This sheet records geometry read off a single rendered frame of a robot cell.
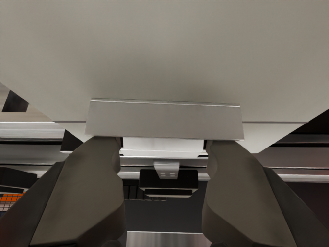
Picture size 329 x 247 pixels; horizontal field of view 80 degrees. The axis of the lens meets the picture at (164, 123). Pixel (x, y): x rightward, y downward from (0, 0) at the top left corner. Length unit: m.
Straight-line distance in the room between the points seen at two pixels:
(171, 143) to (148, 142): 0.02
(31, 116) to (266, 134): 0.25
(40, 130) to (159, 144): 0.18
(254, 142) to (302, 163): 0.36
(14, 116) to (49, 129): 0.04
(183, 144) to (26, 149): 0.47
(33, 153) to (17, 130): 0.26
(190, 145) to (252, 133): 0.06
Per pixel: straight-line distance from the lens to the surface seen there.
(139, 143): 0.19
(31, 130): 0.31
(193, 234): 0.23
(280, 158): 0.53
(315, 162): 0.57
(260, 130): 0.17
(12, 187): 0.59
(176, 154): 0.22
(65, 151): 0.26
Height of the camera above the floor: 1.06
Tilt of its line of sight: 23 degrees down
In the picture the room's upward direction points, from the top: 179 degrees counter-clockwise
